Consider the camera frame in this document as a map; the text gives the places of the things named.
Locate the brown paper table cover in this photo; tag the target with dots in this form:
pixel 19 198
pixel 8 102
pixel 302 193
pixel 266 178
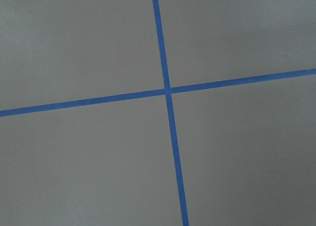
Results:
pixel 157 112

